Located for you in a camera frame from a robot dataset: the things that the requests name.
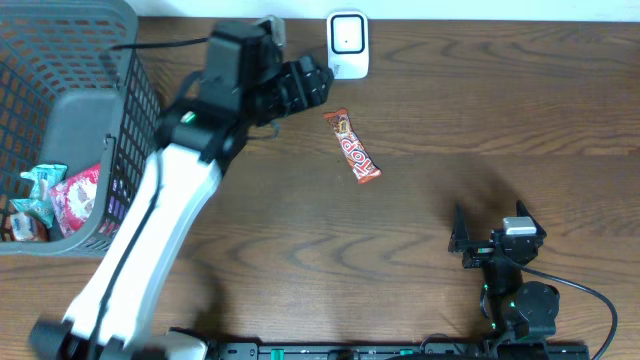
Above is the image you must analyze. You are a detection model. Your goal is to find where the orange chocolate bar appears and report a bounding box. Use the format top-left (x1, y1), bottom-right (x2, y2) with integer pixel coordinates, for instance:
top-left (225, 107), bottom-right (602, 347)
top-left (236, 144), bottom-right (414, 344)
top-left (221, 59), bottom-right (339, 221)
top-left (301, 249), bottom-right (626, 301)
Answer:
top-left (323, 108), bottom-right (382, 184)

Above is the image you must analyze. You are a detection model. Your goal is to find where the teal snack packet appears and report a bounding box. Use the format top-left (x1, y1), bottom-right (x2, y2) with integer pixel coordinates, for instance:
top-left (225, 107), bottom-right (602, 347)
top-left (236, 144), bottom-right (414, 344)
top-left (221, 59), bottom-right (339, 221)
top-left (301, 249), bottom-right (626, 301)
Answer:
top-left (10, 164), bottom-right (68, 229)

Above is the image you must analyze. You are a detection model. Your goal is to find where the small red white packet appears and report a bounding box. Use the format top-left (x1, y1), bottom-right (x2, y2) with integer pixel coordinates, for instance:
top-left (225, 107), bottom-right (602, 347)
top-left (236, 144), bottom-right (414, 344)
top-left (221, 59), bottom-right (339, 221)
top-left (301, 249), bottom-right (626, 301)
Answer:
top-left (9, 212), bottom-right (49, 242)

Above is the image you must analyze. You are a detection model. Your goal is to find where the red white snack bag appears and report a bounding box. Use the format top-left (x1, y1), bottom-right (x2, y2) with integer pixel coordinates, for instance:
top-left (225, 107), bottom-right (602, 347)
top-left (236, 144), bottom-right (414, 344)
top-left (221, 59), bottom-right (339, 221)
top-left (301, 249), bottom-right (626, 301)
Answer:
top-left (49, 164), bottom-right (101, 238)

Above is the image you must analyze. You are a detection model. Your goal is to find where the grey plastic mesh basket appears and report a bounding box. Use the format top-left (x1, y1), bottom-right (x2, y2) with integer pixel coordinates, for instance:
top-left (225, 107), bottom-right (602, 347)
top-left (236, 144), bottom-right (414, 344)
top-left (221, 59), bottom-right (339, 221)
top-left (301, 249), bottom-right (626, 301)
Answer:
top-left (1, 0), bottom-right (160, 257)

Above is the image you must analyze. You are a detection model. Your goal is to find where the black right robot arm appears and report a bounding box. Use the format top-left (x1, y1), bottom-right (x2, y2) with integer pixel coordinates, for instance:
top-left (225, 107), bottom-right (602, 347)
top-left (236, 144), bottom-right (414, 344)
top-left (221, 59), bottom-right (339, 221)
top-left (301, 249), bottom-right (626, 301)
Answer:
top-left (448, 201), bottom-right (559, 342)

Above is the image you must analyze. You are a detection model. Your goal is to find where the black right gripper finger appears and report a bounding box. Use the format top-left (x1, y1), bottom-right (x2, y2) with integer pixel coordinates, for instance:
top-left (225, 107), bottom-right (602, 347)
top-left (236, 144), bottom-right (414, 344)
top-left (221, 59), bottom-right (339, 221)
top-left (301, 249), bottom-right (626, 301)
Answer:
top-left (448, 205), bottom-right (470, 253)
top-left (516, 200), bottom-right (543, 233)

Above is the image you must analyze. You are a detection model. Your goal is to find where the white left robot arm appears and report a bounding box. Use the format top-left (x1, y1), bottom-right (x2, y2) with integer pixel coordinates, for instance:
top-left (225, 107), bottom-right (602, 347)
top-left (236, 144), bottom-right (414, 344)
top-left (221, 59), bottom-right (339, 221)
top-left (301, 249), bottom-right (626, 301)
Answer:
top-left (29, 16), bottom-right (333, 359)

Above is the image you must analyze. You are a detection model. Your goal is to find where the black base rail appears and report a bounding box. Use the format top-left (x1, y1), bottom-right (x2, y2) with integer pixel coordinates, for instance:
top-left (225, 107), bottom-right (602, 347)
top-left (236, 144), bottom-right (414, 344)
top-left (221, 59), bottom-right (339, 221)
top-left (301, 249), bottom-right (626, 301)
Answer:
top-left (209, 339), bottom-right (590, 360)

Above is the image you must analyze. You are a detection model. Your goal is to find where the white barcode scanner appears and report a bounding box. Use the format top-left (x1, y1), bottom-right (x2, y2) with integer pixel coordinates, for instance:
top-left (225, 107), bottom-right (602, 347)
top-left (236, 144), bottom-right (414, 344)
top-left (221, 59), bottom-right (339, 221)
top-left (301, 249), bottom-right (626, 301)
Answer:
top-left (326, 11), bottom-right (370, 80)

